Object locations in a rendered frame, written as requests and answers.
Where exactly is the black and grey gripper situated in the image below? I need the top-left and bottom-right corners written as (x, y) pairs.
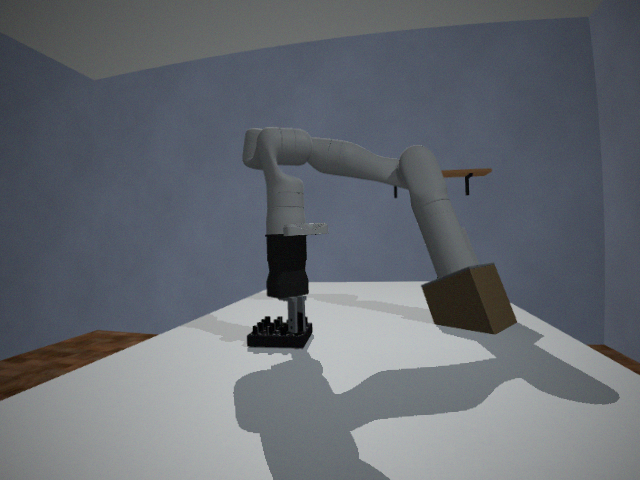
top-left (265, 207), bottom-right (328, 333)

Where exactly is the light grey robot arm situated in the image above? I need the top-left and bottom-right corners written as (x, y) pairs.
top-left (243, 127), bottom-right (479, 278)

